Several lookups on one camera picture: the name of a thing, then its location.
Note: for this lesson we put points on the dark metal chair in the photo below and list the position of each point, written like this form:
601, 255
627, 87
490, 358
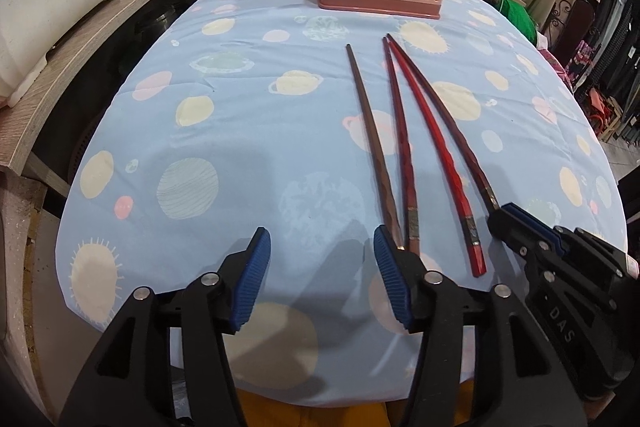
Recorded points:
575, 32

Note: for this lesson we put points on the brown chopstick gold band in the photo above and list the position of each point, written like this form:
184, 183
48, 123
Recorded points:
371, 132

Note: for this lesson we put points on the wooden counter shelf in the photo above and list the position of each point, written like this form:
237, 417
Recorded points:
100, 42

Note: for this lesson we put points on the blue planet print tablecloth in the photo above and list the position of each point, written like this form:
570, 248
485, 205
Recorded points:
250, 132

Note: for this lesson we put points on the green cloth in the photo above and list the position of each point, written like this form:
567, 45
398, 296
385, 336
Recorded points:
515, 12

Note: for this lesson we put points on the dark red patterned chopstick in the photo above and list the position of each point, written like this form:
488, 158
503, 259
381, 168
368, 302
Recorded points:
412, 218

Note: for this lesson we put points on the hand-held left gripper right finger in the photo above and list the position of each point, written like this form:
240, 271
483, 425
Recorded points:
392, 277

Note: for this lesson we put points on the yellow trousers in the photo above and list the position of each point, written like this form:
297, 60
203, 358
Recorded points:
325, 412

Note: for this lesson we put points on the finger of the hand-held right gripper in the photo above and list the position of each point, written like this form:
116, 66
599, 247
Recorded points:
520, 239
590, 247

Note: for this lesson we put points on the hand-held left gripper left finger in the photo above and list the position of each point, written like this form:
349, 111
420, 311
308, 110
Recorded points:
250, 277

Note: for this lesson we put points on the dark maroon chopstick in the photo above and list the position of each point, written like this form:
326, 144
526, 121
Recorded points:
475, 172

